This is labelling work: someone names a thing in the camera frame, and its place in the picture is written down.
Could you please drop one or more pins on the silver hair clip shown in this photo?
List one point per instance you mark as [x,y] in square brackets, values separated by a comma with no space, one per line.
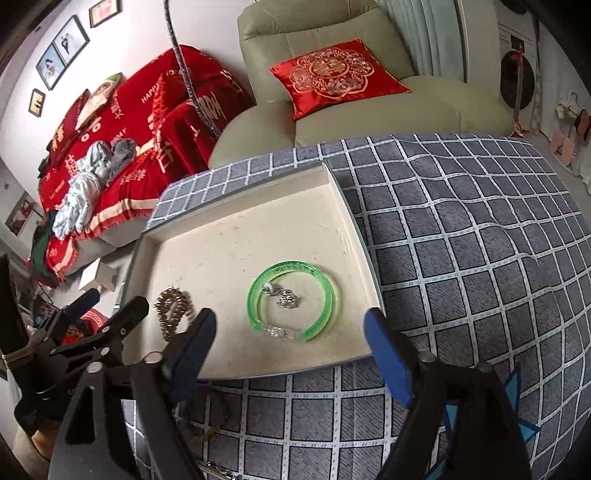
[217,472]

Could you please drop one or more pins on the red sofa throw blanket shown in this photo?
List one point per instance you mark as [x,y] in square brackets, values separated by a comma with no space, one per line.
[152,108]

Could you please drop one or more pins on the silver pearl earring charm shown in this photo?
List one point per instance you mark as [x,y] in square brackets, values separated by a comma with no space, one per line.
[285,298]

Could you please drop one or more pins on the light blue crumpled clothes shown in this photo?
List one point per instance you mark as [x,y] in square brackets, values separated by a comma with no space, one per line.
[96,170]

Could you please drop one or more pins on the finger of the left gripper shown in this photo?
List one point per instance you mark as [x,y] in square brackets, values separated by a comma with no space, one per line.
[124,321]
[79,307]

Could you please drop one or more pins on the grey-green shallow tray box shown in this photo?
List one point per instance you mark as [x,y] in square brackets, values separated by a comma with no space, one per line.
[215,251]

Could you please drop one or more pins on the teal window curtain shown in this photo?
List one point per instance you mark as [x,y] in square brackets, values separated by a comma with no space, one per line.
[431,33]

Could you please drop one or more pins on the blue checked tablecloth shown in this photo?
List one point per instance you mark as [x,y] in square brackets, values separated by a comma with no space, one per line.
[481,255]

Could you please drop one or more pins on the green plastic bangle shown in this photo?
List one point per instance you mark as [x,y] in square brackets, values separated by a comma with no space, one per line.
[254,301]

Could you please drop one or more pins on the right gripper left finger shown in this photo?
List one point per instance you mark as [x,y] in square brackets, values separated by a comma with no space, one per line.
[171,376]

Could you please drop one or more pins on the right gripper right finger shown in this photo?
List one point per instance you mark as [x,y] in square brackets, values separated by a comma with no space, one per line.
[407,372]

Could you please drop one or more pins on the green leather armchair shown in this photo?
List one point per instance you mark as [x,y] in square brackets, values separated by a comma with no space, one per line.
[273,32]

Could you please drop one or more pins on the red embroidered cushion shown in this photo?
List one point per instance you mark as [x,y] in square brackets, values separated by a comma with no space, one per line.
[341,73]

